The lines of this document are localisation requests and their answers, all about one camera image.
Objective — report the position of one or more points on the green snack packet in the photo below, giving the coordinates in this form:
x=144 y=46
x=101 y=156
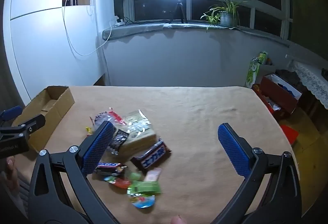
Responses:
x=146 y=186

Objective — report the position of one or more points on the grey windowsill cloth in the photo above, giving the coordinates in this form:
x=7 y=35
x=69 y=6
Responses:
x=143 y=29

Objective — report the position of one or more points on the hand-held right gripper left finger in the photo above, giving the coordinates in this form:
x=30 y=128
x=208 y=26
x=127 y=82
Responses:
x=98 y=147

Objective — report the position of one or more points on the person's left hand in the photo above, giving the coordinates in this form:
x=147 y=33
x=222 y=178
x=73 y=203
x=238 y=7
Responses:
x=9 y=170

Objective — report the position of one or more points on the pink snack packet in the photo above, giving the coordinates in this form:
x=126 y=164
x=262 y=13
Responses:
x=153 y=174

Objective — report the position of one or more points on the white lace cloth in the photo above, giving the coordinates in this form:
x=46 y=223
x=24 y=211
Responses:
x=312 y=80

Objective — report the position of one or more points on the yellow snack packet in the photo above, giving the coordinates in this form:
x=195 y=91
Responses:
x=89 y=131

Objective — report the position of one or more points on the white power strip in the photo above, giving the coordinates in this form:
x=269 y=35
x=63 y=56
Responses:
x=119 y=22

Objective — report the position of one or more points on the large brown chocolate bar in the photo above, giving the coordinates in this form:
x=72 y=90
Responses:
x=151 y=156

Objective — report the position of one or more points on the red clear snack packet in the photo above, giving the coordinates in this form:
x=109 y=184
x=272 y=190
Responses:
x=115 y=116

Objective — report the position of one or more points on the person's right hand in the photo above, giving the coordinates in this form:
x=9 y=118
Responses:
x=178 y=220

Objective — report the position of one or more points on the green printed bag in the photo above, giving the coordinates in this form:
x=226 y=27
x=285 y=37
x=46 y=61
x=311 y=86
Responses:
x=252 y=72

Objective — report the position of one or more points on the cardboard box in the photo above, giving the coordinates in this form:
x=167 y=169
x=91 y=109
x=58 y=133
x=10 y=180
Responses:
x=59 y=101

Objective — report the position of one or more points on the small dark chocolate bar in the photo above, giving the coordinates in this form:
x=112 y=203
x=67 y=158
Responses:
x=110 y=166

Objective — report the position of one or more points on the dark bottle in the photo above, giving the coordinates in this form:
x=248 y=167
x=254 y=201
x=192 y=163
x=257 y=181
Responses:
x=73 y=0

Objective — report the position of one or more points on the red box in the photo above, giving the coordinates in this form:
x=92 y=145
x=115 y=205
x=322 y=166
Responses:
x=276 y=95

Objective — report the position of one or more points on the red flat object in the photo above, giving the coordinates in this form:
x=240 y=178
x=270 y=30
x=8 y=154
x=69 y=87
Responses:
x=289 y=134

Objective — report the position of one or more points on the black patterned snack packet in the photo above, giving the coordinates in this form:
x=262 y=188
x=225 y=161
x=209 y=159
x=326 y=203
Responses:
x=119 y=139

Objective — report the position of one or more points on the small colourful snack packet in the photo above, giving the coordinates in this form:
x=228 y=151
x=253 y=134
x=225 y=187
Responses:
x=142 y=201

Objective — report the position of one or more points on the white cabinet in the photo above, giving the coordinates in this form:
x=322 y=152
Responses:
x=46 y=34

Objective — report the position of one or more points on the potted spider plant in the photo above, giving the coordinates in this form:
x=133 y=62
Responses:
x=226 y=17

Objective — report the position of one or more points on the large beige snack pack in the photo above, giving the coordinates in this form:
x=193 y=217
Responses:
x=138 y=134

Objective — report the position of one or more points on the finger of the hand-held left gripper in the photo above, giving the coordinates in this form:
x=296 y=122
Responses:
x=11 y=112
x=28 y=126

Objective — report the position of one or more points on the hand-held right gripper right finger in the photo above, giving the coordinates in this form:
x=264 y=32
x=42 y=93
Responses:
x=233 y=152

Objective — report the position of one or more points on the long red snack packet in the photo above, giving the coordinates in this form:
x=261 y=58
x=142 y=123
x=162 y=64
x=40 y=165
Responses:
x=119 y=183

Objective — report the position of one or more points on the black tripod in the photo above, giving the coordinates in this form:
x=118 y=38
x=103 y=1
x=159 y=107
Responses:
x=178 y=8

